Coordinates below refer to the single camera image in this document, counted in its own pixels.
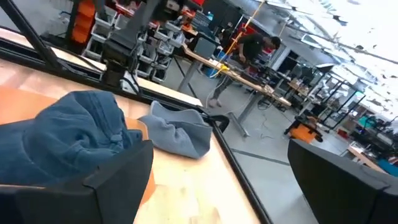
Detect orange and black vacuum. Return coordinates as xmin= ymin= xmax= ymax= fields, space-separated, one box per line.
xmin=284 ymin=115 xmax=324 ymax=144

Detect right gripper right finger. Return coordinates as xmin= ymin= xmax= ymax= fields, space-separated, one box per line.
xmin=287 ymin=138 xmax=398 ymax=224

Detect white storage bin rack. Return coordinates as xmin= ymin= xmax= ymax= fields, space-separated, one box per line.
xmin=83 ymin=4 xmax=187 ymax=84

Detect long wooden workbench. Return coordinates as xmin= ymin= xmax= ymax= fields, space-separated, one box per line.
xmin=178 ymin=43 xmax=293 ymax=138

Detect blue denim baseball cap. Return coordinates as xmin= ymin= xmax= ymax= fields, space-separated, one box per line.
xmin=0 ymin=90 xmax=150 ymax=188

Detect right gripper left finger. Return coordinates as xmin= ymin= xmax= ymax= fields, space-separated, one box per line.
xmin=0 ymin=139 xmax=155 ymax=224

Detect grey baseball cap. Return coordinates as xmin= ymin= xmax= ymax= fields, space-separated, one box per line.
xmin=138 ymin=100 xmax=214 ymax=160

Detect orange stacked crates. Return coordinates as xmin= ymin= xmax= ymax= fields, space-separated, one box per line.
xmin=70 ymin=0 xmax=96 ymax=45

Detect yellow hanging power cable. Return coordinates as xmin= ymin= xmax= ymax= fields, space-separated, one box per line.
xmin=213 ymin=0 xmax=266 ymax=78

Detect person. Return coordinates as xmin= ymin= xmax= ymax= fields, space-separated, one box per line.
xmin=207 ymin=32 xmax=282 ymax=108

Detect black metal rig frame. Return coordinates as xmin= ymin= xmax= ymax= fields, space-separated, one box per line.
xmin=0 ymin=0 xmax=274 ymax=224

